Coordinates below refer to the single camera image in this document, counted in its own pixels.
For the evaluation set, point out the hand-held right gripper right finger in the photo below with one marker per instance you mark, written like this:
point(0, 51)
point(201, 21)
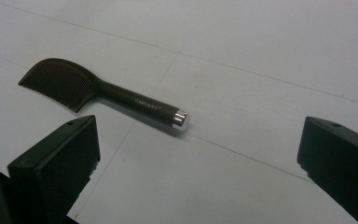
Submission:
point(345, 161)

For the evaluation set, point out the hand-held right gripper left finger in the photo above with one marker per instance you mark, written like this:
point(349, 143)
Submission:
point(59, 161)

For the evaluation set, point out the white table sheet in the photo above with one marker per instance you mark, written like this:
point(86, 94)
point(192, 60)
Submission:
point(245, 93)

